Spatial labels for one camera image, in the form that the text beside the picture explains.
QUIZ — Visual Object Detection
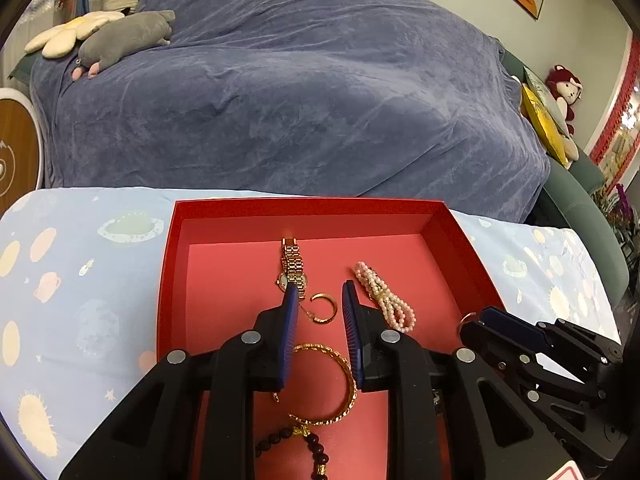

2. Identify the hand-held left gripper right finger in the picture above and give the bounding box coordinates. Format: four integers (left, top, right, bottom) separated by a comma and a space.
341, 281, 572, 480

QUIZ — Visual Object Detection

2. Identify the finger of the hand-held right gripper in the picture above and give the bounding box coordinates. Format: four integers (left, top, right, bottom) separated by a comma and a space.
481, 305, 557, 354
459, 320, 539, 404

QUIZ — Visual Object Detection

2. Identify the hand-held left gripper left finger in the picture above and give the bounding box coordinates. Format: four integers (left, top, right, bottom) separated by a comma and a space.
59, 286, 301, 480

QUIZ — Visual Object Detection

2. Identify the gold hoop earring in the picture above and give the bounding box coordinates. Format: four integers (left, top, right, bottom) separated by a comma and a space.
300, 292, 338, 324

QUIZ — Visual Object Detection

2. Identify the gold chain bracelet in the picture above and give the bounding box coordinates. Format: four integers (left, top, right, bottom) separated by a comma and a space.
272, 342, 359, 427

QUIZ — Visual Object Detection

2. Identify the pearl bracelet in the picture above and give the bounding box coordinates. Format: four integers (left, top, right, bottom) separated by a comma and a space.
353, 260, 417, 334

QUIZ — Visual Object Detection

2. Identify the gold link watch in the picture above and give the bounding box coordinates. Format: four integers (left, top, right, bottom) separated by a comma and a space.
276, 238, 307, 302

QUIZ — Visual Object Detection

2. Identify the red cardboard box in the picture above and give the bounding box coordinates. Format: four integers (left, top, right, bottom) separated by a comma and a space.
155, 198, 507, 480

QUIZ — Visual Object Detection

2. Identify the dark bead bracelet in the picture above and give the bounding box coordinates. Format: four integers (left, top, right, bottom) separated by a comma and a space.
254, 422, 332, 480

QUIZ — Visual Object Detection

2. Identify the green sofa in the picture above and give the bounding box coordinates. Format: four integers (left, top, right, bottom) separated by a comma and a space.
7, 47, 629, 307

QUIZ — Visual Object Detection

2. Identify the purple flower plant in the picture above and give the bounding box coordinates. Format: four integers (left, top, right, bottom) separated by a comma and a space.
599, 184, 637, 232

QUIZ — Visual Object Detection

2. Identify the cream plush cushion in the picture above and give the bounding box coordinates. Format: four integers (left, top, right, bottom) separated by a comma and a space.
557, 134, 580, 161

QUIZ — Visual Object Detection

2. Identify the yellow pillow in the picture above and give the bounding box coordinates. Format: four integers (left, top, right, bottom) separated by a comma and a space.
519, 82, 571, 169

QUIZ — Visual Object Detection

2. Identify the light blue planet print cloth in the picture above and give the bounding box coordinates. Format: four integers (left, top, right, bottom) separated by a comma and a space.
0, 187, 624, 480

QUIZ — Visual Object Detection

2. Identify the grey pillow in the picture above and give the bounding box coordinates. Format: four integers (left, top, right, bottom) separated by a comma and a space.
522, 65, 571, 136

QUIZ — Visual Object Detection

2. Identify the red monkey plush toy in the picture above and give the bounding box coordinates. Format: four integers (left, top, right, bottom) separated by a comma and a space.
544, 63, 584, 136

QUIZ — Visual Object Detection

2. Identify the blue sofa cover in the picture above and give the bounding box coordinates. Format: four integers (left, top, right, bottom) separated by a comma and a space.
28, 0, 552, 224

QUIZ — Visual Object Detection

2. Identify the round wooden side table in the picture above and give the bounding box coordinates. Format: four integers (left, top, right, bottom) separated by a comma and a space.
0, 87, 46, 216

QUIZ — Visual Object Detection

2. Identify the grey plush toy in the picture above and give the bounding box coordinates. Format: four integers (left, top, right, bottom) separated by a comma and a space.
71, 9, 176, 81

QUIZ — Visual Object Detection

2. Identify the flower shaped pillow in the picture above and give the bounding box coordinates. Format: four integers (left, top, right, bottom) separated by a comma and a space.
23, 9, 126, 59

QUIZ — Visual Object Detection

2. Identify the white curtain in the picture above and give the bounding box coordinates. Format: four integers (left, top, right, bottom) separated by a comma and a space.
5, 0, 109, 61

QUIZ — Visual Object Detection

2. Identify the red patterned door frame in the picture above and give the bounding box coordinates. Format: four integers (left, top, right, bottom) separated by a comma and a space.
587, 34, 640, 172

